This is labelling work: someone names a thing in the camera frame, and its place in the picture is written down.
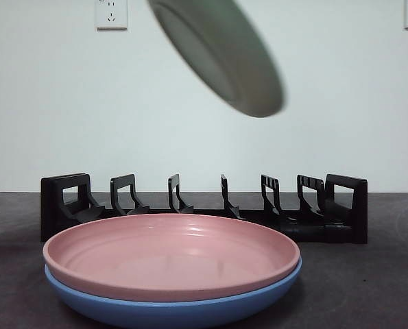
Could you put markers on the blue round plate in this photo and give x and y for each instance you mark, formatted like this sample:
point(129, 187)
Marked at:
point(173, 313)

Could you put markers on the pink round plate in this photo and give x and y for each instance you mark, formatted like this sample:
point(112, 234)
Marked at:
point(173, 253)

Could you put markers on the green round plate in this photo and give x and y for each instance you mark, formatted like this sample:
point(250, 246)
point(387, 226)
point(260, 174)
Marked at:
point(224, 58)

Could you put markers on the black plastic dish rack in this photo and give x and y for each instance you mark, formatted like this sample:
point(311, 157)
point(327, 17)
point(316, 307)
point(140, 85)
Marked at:
point(344, 212)

